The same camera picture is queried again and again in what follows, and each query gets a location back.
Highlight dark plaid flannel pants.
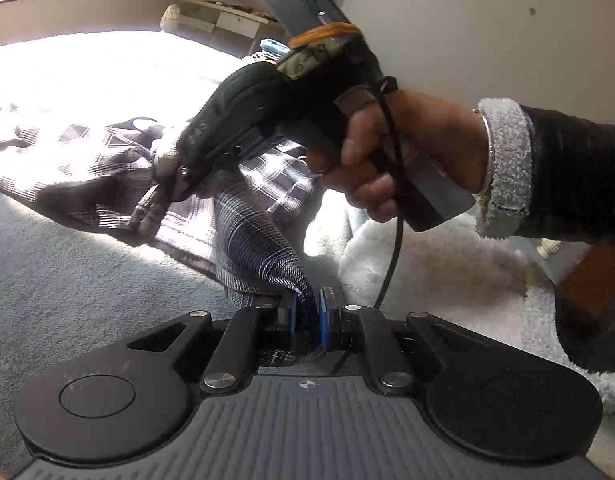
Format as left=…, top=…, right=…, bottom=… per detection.
left=0, top=79, right=329, bottom=366

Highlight folded clothes stack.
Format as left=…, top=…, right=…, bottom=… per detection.
left=260, top=38, right=291, bottom=63

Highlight person's right hand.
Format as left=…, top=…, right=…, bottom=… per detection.
left=307, top=90, right=490, bottom=223

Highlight grey battery pack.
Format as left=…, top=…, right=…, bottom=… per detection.
left=264, top=0, right=361, bottom=50

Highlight white low shelf unit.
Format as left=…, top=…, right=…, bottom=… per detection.
left=160, top=0, right=287, bottom=58

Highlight white fluffy rug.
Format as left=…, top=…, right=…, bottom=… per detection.
left=302, top=199, right=615, bottom=416

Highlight black cable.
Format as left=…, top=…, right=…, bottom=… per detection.
left=371, top=74, right=406, bottom=311

